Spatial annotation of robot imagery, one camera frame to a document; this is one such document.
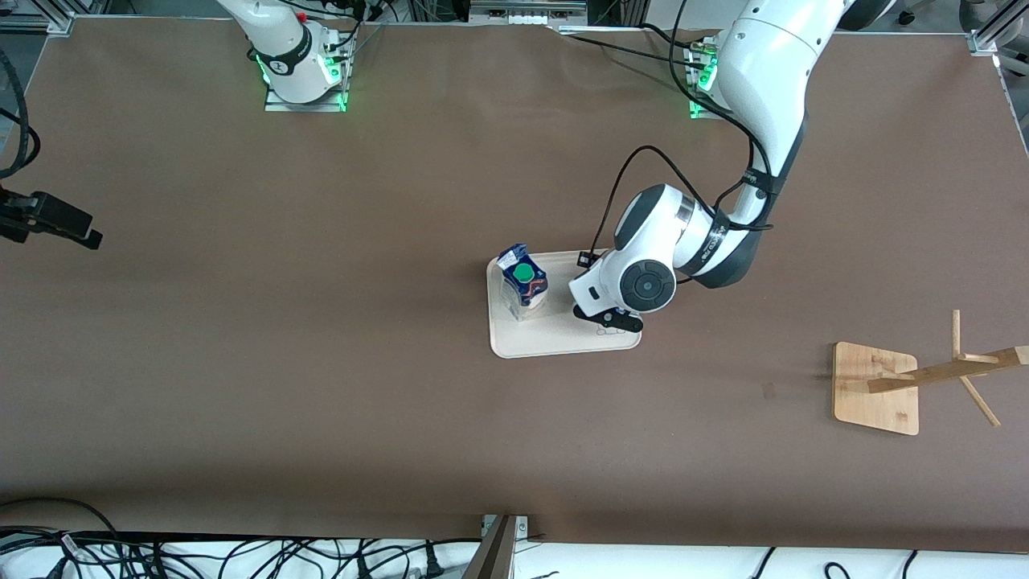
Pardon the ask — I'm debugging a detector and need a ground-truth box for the blue white milk carton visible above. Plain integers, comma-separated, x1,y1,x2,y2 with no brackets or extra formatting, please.
496,243,550,322

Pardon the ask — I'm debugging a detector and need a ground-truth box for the white tray with rabbit print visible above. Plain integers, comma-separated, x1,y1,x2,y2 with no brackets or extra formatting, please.
486,248,643,359

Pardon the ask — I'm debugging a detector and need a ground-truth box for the grey power strip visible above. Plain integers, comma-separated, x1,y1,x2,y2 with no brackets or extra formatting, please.
469,0,589,27

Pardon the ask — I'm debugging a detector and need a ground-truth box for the wooden mug stand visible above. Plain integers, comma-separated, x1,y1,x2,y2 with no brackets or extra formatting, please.
832,310,1029,437

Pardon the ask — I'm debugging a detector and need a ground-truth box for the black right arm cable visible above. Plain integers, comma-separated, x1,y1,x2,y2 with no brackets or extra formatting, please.
0,48,41,179

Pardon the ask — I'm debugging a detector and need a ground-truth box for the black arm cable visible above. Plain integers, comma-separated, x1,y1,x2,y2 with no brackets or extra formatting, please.
0,48,41,179
577,76,777,266

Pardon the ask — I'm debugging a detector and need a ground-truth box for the aluminium frame profile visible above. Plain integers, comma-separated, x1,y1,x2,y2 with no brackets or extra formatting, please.
967,0,1029,81
0,0,77,37

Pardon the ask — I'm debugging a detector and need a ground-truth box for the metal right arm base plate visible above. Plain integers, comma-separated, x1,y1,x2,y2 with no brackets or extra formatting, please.
264,32,351,113

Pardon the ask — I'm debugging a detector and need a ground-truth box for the aluminium profile post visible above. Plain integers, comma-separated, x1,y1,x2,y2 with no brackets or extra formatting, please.
461,513,531,579

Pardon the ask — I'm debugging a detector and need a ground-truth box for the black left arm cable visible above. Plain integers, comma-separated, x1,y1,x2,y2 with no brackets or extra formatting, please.
577,76,777,266

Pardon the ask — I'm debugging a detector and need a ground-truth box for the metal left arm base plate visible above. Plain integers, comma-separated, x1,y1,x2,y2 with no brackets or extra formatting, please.
687,36,724,121

